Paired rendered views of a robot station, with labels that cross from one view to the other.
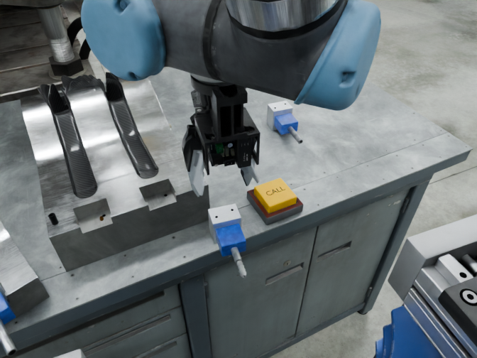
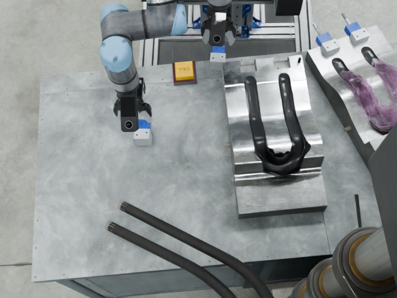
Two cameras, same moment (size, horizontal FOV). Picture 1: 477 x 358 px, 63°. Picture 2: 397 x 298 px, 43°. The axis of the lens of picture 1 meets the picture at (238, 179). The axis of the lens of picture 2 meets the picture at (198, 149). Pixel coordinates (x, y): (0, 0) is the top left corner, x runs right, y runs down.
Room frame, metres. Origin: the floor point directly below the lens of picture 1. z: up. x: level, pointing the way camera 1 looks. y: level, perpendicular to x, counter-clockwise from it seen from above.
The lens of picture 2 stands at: (1.31, 0.37, 2.28)
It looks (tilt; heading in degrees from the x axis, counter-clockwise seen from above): 67 degrees down; 208
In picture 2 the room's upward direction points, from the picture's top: 6 degrees counter-clockwise
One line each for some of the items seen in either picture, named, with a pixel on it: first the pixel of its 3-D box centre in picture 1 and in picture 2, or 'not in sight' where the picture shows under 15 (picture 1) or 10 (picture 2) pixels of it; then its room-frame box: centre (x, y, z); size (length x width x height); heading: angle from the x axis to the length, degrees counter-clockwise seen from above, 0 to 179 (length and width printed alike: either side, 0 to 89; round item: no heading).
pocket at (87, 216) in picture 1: (95, 219); (280, 65); (0.42, 0.23, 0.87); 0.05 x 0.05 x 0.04; 27
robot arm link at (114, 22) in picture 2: not in sight; (122, 27); (0.67, -0.15, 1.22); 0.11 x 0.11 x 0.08; 29
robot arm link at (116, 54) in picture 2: not in sight; (118, 59); (0.77, -0.12, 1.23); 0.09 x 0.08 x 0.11; 29
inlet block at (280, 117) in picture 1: (287, 126); (143, 123); (0.75, -0.12, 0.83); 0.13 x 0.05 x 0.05; 20
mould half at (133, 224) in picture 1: (103, 138); (271, 130); (0.65, 0.28, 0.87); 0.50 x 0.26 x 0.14; 27
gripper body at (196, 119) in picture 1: (223, 117); (219, 9); (0.42, 0.02, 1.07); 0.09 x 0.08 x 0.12; 17
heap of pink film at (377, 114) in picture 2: not in sight; (381, 91); (0.42, 0.55, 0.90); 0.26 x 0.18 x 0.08; 44
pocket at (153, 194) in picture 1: (159, 199); (247, 68); (0.47, 0.14, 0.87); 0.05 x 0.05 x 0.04; 27
